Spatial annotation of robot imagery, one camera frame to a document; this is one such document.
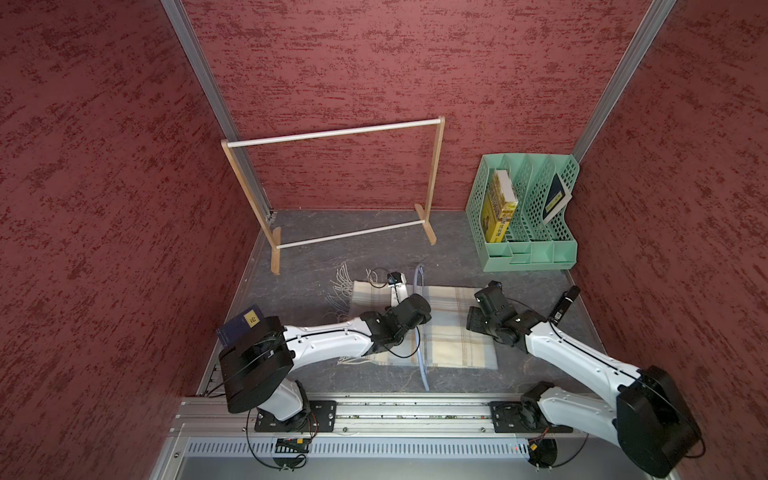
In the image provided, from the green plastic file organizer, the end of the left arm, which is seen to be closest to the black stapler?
the green plastic file organizer

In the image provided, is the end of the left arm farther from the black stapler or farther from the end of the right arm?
the black stapler

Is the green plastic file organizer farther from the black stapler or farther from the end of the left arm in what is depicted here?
the end of the left arm

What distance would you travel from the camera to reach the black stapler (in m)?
0.91
